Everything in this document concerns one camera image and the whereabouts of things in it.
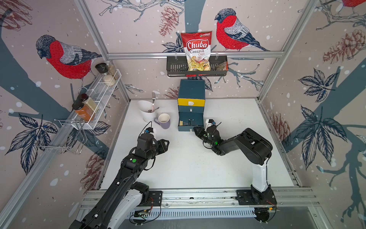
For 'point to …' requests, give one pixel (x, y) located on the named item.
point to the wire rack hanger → (65, 135)
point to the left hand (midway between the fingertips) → (169, 139)
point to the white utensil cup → (144, 106)
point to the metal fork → (153, 96)
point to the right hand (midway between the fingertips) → (192, 127)
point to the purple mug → (164, 120)
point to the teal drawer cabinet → (191, 88)
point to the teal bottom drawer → (188, 120)
